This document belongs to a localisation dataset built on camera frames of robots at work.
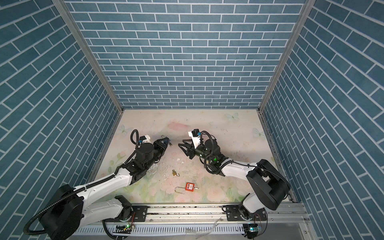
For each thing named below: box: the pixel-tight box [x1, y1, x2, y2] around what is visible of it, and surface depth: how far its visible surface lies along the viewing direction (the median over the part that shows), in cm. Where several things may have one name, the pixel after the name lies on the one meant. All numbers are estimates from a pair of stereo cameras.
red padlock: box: [174, 182, 199, 195], surface depth 82 cm
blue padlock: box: [163, 136, 173, 147], surface depth 82 cm
